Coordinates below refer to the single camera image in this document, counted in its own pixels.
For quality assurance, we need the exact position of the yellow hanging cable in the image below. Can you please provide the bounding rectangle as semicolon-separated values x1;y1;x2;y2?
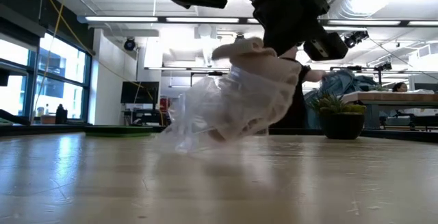
30;0;95;124

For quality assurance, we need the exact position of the large window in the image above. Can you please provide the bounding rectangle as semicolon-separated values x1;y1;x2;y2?
0;28;93;125

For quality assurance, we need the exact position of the person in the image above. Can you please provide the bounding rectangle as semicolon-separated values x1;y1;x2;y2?
391;82;409;93
270;45;329;129

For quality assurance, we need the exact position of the clear plastic bag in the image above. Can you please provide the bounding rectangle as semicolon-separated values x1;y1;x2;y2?
155;64;302;155

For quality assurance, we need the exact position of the red cabinet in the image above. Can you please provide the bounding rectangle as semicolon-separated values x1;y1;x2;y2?
159;96;172;114

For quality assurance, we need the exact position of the white elastic bandage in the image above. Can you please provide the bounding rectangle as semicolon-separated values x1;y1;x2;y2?
211;37;304;142

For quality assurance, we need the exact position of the black monitor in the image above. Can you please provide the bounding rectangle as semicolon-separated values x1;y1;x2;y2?
120;81;161;105

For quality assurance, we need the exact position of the silver ventilation duct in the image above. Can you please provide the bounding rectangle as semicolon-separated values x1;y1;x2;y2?
321;0;404;33

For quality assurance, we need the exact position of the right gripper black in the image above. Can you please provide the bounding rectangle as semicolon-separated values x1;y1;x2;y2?
253;0;349;62

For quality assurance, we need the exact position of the blue cloth pile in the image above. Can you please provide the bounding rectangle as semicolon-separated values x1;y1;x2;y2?
320;69;379;97

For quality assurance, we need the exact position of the potted succulent plant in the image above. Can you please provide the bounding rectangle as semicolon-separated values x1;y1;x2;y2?
307;92;367;140

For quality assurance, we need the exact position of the green container lid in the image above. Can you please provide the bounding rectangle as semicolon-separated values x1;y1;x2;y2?
84;125;153;138

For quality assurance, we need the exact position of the wooden workbench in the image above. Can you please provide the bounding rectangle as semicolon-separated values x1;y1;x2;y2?
342;91;438;115

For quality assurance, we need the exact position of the ceiling light strip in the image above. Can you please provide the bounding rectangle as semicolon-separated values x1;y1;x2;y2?
83;15;240;24

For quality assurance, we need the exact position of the black metal stand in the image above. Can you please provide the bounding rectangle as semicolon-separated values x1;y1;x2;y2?
329;65;393;88

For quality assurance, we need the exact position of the black track light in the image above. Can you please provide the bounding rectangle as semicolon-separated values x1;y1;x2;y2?
344;30;370;49

